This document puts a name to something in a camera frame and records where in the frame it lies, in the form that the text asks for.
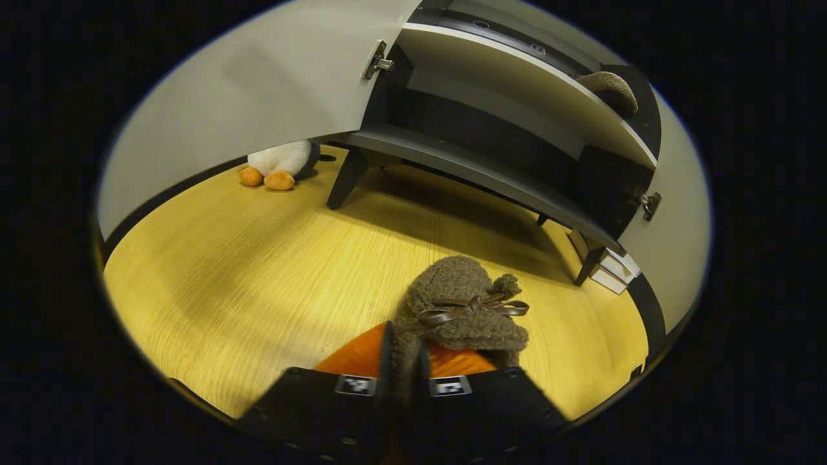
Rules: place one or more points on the brown fuzzy shoe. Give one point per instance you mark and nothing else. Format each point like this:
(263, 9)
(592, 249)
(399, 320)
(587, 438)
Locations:
(610, 90)
(459, 290)

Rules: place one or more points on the black backdrop cloth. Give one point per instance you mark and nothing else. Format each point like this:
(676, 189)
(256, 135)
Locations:
(649, 316)

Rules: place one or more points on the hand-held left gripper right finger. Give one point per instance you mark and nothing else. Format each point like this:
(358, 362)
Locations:
(478, 413)

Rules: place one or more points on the small white printed box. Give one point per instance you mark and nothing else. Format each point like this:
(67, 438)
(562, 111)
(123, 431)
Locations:
(620, 268)

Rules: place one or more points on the white shoe cabinet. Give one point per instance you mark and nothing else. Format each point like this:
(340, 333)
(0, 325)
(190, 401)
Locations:
(504, 77)

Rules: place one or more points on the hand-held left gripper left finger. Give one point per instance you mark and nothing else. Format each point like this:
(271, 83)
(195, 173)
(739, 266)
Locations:
(323, 413)

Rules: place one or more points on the white plush toy orange feet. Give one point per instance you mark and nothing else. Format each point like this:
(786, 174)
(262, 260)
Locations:
(281, 160)

